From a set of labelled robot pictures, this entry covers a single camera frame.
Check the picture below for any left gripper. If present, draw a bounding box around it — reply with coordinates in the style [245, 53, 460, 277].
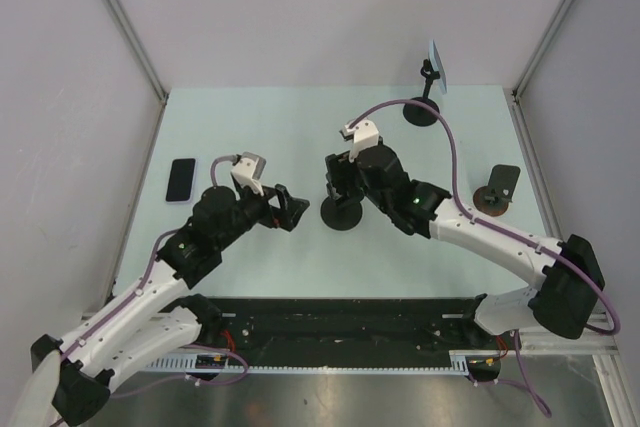
[215, 180, 308, 251]

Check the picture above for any wooden base phone stand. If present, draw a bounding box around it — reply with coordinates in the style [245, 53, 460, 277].
[473, 164, 521, 217]

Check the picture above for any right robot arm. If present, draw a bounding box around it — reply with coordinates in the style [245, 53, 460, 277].
[321, 144, 605, 348]

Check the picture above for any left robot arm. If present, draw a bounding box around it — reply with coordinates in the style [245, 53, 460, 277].
[31, 184, 309, 426]

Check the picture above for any black stand with blue phone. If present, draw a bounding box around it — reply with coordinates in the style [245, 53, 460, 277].
[402, 59, 440, 127]

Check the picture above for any light blue phone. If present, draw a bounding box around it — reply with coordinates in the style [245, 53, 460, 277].
[429, 40, 448, 95]

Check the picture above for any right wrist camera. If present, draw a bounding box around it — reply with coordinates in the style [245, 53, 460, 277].
[340, 118, 380, 163]

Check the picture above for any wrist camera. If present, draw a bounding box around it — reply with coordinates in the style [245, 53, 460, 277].
[340, 118, 380, 163]
[231, 152, 266, 196]

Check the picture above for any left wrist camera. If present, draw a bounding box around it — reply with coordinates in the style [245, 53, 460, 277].
[231, 152, 266, 196]

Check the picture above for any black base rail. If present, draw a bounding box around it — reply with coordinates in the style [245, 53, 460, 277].
[164, 294, 524, 366]

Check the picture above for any white cable duct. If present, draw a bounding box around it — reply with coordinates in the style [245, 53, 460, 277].
[142, 351, 501, 376]

